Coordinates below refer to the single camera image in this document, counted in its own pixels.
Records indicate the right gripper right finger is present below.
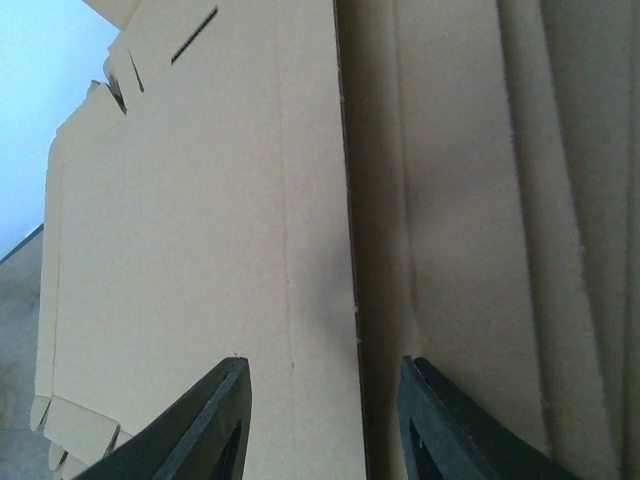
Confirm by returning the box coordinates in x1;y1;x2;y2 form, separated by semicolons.
399;356;576;480

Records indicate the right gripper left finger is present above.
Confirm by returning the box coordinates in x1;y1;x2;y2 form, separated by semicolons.
79;357;250;480

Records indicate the cardboard box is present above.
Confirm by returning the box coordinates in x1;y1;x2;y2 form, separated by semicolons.
31;1;366;479

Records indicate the stack of flat cardboard sheets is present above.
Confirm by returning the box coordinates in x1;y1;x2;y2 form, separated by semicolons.
330;1;639;479

